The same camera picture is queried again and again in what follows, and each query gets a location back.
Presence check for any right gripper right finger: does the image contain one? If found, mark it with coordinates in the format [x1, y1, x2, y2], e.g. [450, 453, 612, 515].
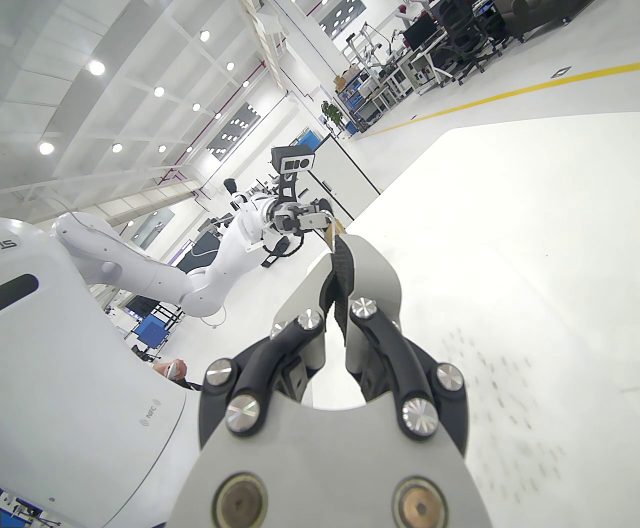
[331, 234, 471, 452]

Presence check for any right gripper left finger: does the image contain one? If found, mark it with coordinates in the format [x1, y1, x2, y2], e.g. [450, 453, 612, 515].
[199, 251, 346, 449]

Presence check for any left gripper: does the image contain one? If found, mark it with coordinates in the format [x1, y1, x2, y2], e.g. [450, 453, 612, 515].
[272, 198, 334, 237]

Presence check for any brass key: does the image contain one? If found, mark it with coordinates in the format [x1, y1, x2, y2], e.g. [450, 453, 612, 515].
[323, 219, 347, 251]

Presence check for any white partition panel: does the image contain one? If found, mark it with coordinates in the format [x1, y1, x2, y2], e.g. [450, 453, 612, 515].
[302, 133, 382, 222]

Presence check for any potted green plant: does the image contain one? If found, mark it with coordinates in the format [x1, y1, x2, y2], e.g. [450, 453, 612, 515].
[320, 99, 347, 137]

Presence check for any metal rack with blue bins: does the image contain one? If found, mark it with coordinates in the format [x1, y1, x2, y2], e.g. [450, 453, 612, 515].
[334, 64, 402, 137]

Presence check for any person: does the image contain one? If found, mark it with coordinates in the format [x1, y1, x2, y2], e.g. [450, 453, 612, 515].
[151, 359, 202, 392]

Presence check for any blue cart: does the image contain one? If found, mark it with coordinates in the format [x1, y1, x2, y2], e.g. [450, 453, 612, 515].
[134, 315, 170, 352]

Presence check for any white desk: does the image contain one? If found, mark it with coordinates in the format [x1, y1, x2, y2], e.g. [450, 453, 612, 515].
[409, 29, 453, 97]

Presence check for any black monitor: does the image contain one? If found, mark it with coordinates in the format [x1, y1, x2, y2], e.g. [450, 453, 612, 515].
[402, 17, 445, 52]

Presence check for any black office chair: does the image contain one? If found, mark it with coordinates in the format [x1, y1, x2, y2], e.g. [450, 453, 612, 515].
[439, 0, 512, 85]

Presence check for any robot body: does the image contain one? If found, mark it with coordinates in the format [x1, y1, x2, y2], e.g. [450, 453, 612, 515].
[0, 216, 203, 528]

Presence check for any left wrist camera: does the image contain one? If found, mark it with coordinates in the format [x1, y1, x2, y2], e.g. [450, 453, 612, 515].
[271, 146, 316, 207]

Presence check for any black cable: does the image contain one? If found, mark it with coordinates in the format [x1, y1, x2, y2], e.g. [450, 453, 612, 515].
[260, 233, 307, 270]

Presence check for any thin white cable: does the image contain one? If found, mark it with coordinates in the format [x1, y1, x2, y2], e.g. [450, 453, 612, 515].
[39, 196, 153, 262]

